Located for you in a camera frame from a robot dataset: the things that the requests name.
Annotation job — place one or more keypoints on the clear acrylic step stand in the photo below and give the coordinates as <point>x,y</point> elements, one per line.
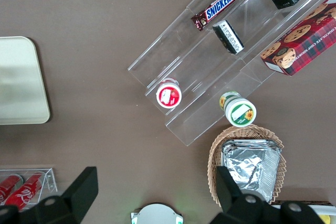
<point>199,82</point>

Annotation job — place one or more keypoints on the Snickers chocolate bar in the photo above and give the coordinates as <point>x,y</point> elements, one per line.
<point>219,7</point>

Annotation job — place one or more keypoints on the red tartan cookie box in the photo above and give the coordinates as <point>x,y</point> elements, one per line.
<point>302,43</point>

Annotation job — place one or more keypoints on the white rectangular snack container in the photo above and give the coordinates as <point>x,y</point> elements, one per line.
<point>323,209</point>

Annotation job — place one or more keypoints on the cream plastic tray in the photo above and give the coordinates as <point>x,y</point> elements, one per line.
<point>18,82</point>

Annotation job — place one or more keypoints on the red lidded cup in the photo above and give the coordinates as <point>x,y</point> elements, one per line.
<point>168,96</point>

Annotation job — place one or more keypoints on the light wicker basket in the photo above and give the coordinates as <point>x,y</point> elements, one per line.
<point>215,155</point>

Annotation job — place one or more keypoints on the clear acrylic bottle rack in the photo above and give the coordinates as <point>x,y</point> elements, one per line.
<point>51,182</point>

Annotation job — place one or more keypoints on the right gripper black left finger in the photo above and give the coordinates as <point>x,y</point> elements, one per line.
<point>78,190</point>

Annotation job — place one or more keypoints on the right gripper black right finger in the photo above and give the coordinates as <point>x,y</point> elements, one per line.
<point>228,195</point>

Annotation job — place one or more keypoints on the green lidded cup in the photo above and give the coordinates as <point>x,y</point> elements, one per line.
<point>240,112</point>

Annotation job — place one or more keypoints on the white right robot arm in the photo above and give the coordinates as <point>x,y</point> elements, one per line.
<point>157,213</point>

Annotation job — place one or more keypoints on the aluminium foil tray stack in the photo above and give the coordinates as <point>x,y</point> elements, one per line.
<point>249,166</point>

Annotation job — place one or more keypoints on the yellow snack pack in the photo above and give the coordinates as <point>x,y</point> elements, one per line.
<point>326,220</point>

